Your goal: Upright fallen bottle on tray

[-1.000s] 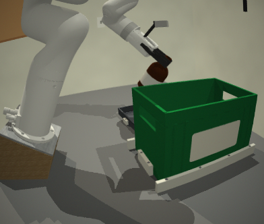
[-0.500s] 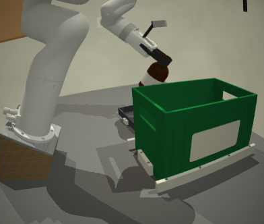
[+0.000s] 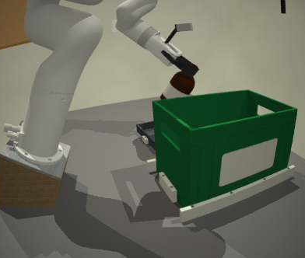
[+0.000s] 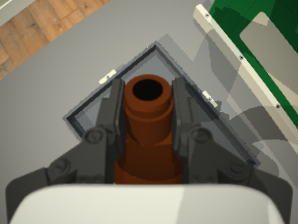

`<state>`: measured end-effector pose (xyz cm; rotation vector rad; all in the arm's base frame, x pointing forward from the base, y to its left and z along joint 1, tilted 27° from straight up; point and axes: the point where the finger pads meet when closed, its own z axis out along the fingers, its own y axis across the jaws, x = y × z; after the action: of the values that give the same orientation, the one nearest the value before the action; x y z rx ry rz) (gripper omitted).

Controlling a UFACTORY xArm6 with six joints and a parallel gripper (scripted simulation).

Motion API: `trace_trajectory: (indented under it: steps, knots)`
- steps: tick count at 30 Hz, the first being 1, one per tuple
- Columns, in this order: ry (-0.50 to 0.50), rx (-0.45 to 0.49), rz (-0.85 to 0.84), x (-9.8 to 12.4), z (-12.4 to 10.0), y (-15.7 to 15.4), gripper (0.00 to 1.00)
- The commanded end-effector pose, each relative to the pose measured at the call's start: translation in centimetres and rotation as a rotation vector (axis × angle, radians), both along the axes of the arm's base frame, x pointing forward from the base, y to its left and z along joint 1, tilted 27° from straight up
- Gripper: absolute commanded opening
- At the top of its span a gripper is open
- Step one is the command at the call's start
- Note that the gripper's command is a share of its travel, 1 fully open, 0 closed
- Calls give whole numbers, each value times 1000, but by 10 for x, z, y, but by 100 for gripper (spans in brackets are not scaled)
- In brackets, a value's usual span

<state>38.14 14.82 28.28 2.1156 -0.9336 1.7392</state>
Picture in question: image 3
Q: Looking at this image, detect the green divided crate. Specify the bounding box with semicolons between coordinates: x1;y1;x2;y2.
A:
152;89;297;208

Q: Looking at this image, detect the brown glass bottle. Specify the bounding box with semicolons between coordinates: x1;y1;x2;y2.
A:
160;71;195;99

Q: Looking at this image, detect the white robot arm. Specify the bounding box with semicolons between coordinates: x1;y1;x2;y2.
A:
4;0;158;166

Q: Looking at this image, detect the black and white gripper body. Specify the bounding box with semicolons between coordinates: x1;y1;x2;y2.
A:
144;31;182;66

